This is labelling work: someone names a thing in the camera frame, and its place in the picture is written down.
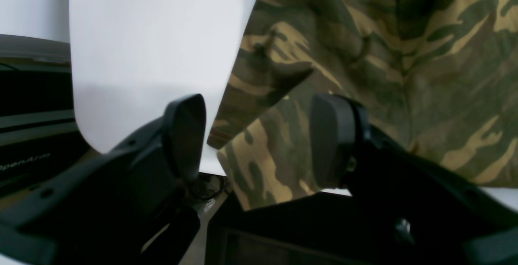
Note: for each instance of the camouflage t-shirt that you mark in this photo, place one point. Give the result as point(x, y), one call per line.
point(440, 77)

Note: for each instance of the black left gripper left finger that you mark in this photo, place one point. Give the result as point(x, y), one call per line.
point(122, 208)

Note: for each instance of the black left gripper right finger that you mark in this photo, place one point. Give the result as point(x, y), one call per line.
point(423, 213)

